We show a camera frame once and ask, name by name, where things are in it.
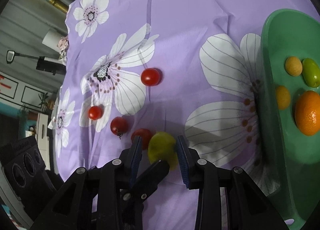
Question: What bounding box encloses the green jujube fruit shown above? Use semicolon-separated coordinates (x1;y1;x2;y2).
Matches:
148;131;178;170

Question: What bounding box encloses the cherry tomato with stem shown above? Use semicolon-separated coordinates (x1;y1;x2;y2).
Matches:
110;116;129;138

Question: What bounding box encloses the large orange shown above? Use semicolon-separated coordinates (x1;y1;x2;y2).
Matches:
295;90;319;136

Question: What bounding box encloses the green plastic plate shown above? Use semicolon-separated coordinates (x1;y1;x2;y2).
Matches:
259;9;319;229

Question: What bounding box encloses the small yellow fruit lower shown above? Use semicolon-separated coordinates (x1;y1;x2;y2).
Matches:
276;85;291;110

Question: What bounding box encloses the small yellow fruit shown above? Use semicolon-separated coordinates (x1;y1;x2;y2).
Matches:
285;56;303;77
276;85;291;110

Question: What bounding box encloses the black desk lamp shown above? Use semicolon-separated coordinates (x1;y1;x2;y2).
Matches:
6;50;66;75

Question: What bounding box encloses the purple floral tablecloth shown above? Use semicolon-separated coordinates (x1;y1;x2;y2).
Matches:
47;0;318;230

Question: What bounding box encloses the small yellow fruit upper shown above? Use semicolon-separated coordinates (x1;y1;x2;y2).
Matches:
285;56;303;77

